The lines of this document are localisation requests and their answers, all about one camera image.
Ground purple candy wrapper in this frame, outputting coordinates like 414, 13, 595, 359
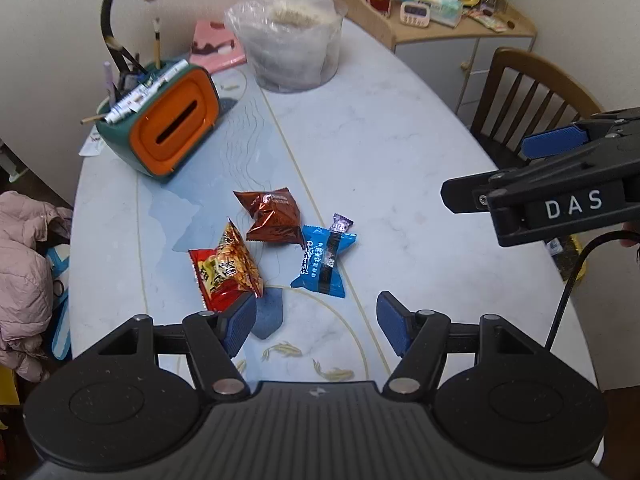
330, 214, 354, 233

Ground dark red foil packet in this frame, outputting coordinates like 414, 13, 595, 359
233, 188, 305, 246

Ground white marker pen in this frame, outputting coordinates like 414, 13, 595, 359
103, 60, 189, 125

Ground red orange chip bag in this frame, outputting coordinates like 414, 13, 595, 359
188, 220, 264, 312

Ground blue white bag straps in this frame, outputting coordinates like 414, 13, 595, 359
46, 244, 73, 361

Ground orange green tissue box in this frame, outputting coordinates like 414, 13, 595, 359
96, 63, 222, 180

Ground black cable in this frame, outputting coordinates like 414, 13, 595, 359
543, 228, 640, 354

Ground brown wooden chair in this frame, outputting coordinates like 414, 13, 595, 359
470, 47, 603, 169

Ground clear plastic bag of food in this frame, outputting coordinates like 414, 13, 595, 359
224, 0, 347, 93

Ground wooden corner cabinet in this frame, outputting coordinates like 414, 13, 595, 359
342, 0, 537, 127

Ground blue black snack packet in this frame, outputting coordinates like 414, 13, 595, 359
290, 224, 357, 298

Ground yellow basket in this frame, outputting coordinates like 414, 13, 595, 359
546, 235, 582, 283

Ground white digital timer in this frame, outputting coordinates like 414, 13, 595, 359
399, 1, 431, 28

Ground pink booklet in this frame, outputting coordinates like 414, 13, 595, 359
189, 20, 246, 74

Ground pink padded jacket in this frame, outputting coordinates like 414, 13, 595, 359
1, 191, 73, 382

